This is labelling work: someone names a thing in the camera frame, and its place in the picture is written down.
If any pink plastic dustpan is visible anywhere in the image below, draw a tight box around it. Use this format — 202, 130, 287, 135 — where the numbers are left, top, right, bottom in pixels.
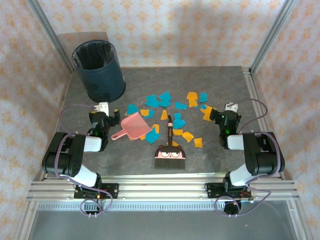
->
110, 111, 152, 142

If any orange arrow-shaped paper scrap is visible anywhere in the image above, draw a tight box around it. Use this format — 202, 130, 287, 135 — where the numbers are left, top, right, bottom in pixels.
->
186, 91, 199, 109

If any black pink cartoon-face brush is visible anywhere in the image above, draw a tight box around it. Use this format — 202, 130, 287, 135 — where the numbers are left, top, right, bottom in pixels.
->
154, 113, 187, 171

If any dark blue trash bin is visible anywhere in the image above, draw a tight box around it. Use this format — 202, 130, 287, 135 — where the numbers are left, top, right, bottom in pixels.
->
71, 39, 127, 103

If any clear plastic bin liner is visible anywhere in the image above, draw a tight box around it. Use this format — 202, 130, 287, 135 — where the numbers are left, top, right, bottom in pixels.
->
71, 39, 117, 70

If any orange patterned white backdrop cloth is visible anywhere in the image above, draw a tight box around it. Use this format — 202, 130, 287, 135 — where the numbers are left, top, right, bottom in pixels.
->
0, 0, 320, 240

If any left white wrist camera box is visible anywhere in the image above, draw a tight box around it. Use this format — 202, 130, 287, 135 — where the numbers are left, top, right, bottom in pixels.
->
94, 101, 110, 113

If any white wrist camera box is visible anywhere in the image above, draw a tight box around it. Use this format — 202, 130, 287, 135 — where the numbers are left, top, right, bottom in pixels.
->
94, 101, 110, 113
224, 102, 239, 113

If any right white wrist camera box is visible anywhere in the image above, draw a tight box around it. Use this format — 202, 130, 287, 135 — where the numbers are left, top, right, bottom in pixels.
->
224, 102, 239, 113

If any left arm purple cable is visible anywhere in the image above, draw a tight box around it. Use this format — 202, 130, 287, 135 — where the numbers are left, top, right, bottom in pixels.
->
54, 103, 113, 218

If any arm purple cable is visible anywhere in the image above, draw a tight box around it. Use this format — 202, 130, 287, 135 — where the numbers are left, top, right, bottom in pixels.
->
215, 98, 282, 218
54, 103, 113, 218

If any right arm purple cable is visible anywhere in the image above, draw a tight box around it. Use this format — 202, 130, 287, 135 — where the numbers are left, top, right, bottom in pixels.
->
215, 98, 282, 218

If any left aluminium side rail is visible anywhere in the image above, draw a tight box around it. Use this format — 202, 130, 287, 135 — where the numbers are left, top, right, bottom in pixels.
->
39, 72, 73, 181

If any aluminium side rail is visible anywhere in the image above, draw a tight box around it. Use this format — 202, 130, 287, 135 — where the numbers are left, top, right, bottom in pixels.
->
241, 66, 286, 181
39, 72, 73, 181

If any right aluminium side rail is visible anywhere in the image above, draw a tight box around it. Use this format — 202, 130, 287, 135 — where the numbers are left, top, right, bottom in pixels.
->
241, 66, 286, 181

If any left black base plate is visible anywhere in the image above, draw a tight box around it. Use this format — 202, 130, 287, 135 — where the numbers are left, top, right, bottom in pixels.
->
74, 183, 119, 200

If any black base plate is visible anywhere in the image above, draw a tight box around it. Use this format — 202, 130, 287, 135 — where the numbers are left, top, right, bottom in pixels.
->
204, 182, 255, 201
74, 183, 119, 200

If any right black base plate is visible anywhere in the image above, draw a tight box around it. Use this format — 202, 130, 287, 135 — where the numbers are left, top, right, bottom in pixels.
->
204, 182, 255, 201

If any black cable junction box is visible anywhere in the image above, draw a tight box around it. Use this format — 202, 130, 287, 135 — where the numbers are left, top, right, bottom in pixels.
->
83, 202, 104, 216
223, 201, 242, 216

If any wide aluminium frame rail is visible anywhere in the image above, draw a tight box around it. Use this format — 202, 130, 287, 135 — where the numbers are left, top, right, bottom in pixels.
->
26, 174, 300, 202

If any right aluminium frame post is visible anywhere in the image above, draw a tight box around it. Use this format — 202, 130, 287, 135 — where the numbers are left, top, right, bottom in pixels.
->
249, 0, 298, 73

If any aluminium frame post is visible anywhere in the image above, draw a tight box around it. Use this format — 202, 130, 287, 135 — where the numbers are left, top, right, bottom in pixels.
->
249, 0, 298, 73
26, 0, 75, 73

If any left aluminium frame post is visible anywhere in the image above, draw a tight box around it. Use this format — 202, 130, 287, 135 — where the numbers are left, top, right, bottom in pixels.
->
26, 0, 75, 73

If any grey slotted cable duct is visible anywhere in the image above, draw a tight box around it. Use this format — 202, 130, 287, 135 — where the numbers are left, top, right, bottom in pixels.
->
36, 202, 291, 211

